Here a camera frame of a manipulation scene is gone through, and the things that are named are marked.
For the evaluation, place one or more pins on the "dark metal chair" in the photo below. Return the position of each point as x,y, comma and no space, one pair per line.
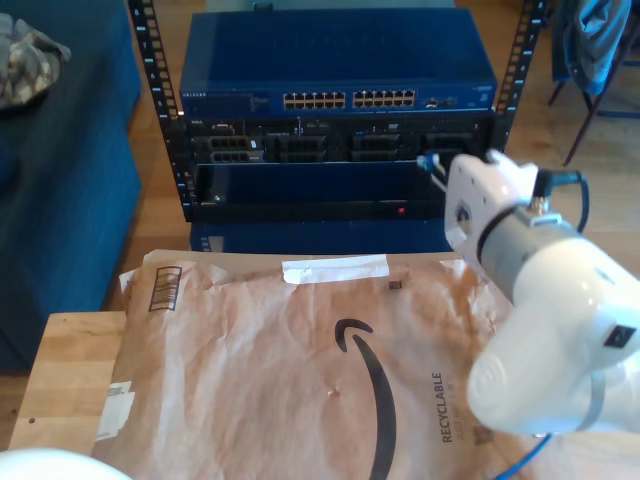
575,140

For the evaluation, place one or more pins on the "black rack server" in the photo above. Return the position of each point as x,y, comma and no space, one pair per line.
340,131

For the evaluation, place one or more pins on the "black rack tray red light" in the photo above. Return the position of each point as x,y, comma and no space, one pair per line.
325,210

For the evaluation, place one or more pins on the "blue metal case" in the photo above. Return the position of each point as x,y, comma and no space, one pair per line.
325,237

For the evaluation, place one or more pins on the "long white tape strip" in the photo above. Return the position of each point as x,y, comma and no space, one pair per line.
335,269

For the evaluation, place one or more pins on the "blue-grey jacket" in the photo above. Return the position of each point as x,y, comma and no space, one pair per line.
590,40

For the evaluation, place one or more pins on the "brown packing paper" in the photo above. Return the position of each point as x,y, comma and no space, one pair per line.
250,375

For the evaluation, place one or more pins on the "blue sofa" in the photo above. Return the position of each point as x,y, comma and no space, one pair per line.
65,200

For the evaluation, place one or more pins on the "white paper shipping label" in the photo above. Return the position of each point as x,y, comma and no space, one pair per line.
115,410

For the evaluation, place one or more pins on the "camouflage cloth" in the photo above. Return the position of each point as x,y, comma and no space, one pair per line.
30,65

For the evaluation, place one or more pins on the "blue network switch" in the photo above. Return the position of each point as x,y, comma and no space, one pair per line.
325,50

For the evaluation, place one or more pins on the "black rack frame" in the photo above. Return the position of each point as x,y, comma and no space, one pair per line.
150,50

